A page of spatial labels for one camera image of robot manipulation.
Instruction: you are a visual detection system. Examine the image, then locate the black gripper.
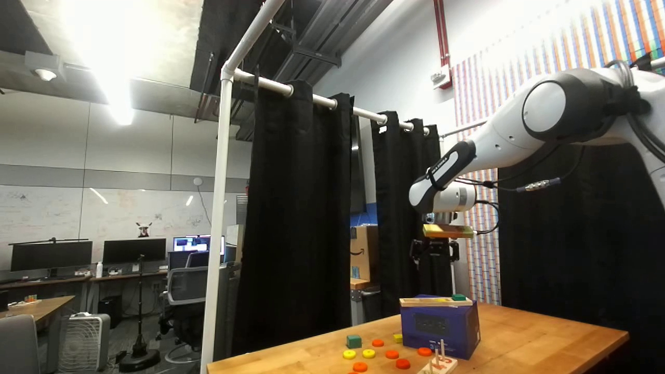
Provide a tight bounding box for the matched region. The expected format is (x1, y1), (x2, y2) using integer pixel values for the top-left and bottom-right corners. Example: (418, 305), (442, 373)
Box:
(410, 238), (461, 280)

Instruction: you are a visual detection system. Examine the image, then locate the purple box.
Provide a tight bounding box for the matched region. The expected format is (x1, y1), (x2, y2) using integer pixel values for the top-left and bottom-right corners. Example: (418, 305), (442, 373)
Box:
(399, 298), (482, 361)

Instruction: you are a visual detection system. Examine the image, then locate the cardboard box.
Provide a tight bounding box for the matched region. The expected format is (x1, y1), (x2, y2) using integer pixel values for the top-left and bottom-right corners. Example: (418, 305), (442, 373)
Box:
(349, 224), (373, 287)

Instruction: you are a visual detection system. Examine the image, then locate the wooden peg board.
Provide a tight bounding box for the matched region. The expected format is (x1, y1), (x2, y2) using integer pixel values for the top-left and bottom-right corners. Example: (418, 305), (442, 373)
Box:
(416, 336), (458, 374)

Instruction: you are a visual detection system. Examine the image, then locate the red pipe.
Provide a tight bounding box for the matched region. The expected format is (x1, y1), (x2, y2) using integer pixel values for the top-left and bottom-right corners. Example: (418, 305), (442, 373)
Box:
(432, 0), (452, 90)

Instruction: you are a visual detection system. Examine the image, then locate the lit blue computer screen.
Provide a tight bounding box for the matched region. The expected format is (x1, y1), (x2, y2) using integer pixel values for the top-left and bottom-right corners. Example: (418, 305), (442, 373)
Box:
(170, 233), (212, 255)

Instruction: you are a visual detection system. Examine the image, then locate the office chair with mesh back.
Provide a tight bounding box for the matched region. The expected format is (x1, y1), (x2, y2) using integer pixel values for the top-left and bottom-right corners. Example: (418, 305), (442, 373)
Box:
(162, 265), (210, 349)

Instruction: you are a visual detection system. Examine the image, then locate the black computer monitor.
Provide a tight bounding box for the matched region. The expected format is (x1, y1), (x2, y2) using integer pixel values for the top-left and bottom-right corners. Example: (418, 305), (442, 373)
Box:
(8, 238), (95, 275)
(102, 238), (168, 267)

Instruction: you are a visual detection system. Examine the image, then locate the black stand with round base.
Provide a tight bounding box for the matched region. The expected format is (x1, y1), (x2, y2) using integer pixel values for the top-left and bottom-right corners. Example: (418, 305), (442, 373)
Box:
(113, 252), (162, 374)

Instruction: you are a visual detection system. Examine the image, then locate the white box fan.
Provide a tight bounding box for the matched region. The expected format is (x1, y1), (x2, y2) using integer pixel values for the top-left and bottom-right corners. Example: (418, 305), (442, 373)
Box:
(55, 310), (112, 374)

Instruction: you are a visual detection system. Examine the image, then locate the wooden desk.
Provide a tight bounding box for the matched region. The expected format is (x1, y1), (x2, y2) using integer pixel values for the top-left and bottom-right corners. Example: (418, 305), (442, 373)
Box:
(0, 293), (77, 332)

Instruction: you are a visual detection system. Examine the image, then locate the grey chair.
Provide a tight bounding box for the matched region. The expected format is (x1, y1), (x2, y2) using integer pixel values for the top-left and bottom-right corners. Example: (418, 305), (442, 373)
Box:
(0, 313), (42, 374)

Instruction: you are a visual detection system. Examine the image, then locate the ceiling lamp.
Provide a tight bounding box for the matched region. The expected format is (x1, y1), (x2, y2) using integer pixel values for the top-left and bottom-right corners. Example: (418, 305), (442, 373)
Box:
(30, 64), (62, 84)

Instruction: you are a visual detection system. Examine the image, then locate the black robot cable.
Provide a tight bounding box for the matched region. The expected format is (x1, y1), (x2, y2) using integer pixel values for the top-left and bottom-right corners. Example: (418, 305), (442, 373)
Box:
(454, 59), (665, 238)

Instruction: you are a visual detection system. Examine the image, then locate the white pvc pipe frame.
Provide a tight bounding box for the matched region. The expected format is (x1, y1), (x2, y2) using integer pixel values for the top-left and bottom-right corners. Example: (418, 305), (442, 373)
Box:
(197, 0), (418, 374)

